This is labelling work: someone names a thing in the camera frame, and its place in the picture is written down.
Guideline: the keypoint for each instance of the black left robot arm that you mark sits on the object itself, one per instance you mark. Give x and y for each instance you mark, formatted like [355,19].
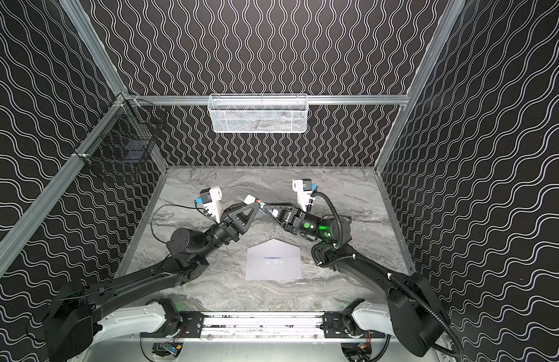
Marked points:
[74,315]

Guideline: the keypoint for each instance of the black wire basket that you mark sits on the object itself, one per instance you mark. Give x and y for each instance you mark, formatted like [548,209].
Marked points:
[123,152]

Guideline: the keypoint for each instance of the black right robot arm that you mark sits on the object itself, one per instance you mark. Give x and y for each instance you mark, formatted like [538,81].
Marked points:
[417,317]

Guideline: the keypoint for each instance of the white envelope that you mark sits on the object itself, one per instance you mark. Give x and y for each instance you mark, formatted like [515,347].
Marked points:
[273,260]

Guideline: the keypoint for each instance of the blue white glue stick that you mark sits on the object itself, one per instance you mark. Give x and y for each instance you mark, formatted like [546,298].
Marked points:
[250,200]

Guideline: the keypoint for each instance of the aluminium back crossbar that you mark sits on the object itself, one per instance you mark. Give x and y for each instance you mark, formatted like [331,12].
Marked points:
[352,99]

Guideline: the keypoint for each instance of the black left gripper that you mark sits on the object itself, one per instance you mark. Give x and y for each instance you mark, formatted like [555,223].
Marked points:
[230,224]

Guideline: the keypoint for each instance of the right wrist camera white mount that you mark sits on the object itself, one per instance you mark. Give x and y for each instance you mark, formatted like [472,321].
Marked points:
[304,188]

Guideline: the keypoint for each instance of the white wire mesh basket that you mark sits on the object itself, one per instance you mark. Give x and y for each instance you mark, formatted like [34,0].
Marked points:
[259,113]

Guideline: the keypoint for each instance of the aluminium left side rail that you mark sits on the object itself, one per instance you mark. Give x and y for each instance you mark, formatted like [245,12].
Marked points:
[19,236]

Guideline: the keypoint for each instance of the aluminium corner post left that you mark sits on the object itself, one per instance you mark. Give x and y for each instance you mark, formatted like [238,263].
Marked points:
[85,30]

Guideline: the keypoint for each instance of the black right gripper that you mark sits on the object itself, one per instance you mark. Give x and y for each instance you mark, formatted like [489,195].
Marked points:
[283,215]

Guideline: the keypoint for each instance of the aluminium corner post right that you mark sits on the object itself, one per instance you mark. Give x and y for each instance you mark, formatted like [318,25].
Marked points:
[437,43]

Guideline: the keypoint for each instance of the aluminium corner post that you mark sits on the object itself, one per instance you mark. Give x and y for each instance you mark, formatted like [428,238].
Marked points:
[85,30]
[437,43]

